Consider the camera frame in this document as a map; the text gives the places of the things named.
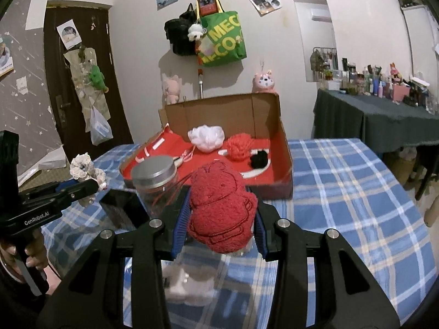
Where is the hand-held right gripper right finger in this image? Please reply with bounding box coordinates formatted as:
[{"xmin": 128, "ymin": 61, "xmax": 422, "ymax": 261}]
[{"xmin": 252, "ymin": 200, "xmax": 402, "ymax": 329}]

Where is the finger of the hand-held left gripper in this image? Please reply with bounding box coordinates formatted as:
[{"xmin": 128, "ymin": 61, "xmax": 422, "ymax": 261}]
[
  {"xmin": 21, "ymin": 178, "xmax": 109, "ymax": 215},
  {"xmin": 19, "ymin": 180, "xmax": 83, "ymax": 202}
]

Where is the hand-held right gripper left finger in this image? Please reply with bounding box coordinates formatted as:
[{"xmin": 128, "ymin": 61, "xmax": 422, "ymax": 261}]
[{"xmin": 36, "ymin": 185, "xmax": 193, "ymax": 329}]

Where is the cream crochet scrunchie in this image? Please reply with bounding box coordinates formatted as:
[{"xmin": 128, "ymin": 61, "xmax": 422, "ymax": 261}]
[{"xmin": 69, "ymin": 154, "xmax": 108, "ymax": 191}]

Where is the red plush toy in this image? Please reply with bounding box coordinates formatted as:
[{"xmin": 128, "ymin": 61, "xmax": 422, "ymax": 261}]
[{"xmin": 187, "ymin": 162, "xmax": 258, "ymax": 255}]

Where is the black scrunchie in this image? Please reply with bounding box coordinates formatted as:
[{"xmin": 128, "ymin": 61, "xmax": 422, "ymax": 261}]
[{"xmin": 249, "ymin": 150, "xmax": 270, "ymax": 169}]

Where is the coral mesh bath pouf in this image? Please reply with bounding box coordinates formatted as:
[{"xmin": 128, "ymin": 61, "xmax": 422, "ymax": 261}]
[{"xmin": 224, "ymin": 134, "xmax": 254, "ymax": 161}]

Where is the white mesh bath pouf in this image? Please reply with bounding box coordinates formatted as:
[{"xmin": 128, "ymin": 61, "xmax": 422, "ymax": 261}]
[{"xmin": 187, "ymin": 124, "xmax": 225, "ymax": 153}]

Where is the cardboard box with red lining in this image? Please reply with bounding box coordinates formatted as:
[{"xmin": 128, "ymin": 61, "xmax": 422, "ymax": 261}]
[{"xmin": 119, "ymin": 92, "xmax": 294, "ymax": 200}]

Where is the person's left hand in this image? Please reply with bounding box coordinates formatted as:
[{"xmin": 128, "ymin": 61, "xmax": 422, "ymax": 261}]
[{"xmin": 0, "ymin": 236, "xmax": 49, "ymax": 283}]

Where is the glass jar with metal lid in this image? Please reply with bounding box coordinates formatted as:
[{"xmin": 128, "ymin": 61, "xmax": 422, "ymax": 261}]
[{"xmin": 131, "ymin": 155, "xmax": 189, "ymax": 225}]

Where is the clear plastic bag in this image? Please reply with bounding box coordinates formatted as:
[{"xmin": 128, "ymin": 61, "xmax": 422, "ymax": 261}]
[{"xmin": 85, "ymin": 104, "xmax": 114, "ymax": 145}]

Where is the grey star-print board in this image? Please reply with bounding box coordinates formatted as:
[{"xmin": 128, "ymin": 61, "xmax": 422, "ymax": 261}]
[{"xmin": 0, "ymin": 0, "xmax": 67, "ymax": 186}]

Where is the dark brown door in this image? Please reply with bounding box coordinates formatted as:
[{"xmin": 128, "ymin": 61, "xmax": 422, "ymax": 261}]
[{"xmin": 44, "ymin": 1, "xmax": 134, "ymax": 158}]

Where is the hanging door organizer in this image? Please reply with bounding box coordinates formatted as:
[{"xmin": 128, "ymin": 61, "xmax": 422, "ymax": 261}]
[{"xmin": 63, "ymin": 44, "xmax": 110, "ymax": 124}]

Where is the green plush toy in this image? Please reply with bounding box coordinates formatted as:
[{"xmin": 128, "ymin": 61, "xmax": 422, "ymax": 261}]
[{"xmin": 88, "ymin": 65, "xmax": 108, "ymax": 92}]

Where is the pink bunny plush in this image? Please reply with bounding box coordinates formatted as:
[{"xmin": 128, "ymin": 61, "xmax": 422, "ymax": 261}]
[{"xmin": 161, "ymin": 73, "xmax": 182, "ymax": 105}]

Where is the small cup-print poster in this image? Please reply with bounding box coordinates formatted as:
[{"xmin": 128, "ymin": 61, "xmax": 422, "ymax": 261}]
[{"xmin": 0, "ymin": 32, "xmax": 15, "ymax": 78}]

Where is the pink round plush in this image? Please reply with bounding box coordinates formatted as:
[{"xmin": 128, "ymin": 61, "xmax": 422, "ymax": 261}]
[{"xmin": 252, "ymin": 69, "xmax": 277, "ymax": 94}]

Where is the table with dark cloth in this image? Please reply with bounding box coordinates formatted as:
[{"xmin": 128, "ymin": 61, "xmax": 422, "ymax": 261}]
[{"xmin": 312, "ymin": 87, "xmax": 439, "ymax": 155}]

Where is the white paper with round picture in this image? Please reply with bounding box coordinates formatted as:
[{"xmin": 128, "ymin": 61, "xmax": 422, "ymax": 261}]
[{"xmin": 57, "ymin": 18, "xmax": 82, "ymax": 50}]

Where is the black bag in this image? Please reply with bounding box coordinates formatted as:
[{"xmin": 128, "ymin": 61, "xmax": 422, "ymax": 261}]
[{"xmin": 164, "ymin": 3, "xmax": 198, "ymax": 56}]

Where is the green tote bag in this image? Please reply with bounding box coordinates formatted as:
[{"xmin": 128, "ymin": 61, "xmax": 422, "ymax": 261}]
[{"xmin": 195, "ymin": 0, "xmax": 247, "ymax": 67}]

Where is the row of cosmetic bottles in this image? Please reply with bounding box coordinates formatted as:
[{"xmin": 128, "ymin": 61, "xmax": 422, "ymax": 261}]
[{"xmin": 310, "ymin": 46, "xmax": 439, "ymax": 115}]

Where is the red framed picture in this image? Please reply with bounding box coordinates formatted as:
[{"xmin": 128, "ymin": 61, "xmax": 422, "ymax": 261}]
[{"xmin": 196, "ymin": 0, "xmax": 218, "ymax": 16}]

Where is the door handle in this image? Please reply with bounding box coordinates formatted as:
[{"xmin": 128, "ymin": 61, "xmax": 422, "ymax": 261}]
[{"xmin": 55, "ymin": 94, "xmax": 67, "ymax": 124}]

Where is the panda plush keychain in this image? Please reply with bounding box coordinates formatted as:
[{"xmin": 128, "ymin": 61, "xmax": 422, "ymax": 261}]
[{"xmin": 187, "ymin": 23, "xmax": 206, "ymax": 42}]

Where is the wall mirror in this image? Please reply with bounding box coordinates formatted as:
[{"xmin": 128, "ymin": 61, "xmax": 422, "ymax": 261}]
[{"xmin": 287, "ymin": 0, "xmax": 338, "ymax": 83}]

